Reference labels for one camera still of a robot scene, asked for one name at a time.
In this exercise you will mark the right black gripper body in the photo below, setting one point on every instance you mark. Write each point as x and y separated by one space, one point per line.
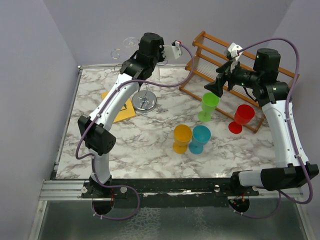
243 77

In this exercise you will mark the green plastic wine glass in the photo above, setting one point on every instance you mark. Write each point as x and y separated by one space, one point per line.
209 103

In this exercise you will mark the clear wine glass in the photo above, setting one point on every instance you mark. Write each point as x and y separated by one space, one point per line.
131 42

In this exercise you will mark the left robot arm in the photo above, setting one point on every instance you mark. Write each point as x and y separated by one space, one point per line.
95 129

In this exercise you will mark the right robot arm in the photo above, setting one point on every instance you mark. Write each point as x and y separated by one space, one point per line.
293 168

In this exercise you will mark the wooden shelf rack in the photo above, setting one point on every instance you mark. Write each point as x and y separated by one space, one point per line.
209 62

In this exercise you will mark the red plastic wine glass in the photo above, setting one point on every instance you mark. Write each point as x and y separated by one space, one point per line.
243 116

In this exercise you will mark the blue plastic wine glass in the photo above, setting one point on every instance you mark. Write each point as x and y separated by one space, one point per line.
200 137

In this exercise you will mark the yellow plastic wine glass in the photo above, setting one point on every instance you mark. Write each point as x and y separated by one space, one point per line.
182 135

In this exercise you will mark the chrome wine glass rack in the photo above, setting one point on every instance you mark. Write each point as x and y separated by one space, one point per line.
144 100

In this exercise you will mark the yellow book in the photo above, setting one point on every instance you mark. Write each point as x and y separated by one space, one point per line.
126 112

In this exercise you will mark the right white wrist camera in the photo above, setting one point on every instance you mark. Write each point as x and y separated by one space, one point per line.
233 54

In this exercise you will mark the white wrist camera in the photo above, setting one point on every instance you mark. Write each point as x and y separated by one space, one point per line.
172 52
233 54

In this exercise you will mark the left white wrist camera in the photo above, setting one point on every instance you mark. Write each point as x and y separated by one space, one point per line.
172 52

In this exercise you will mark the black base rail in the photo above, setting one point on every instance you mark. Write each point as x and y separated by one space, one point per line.
165 192

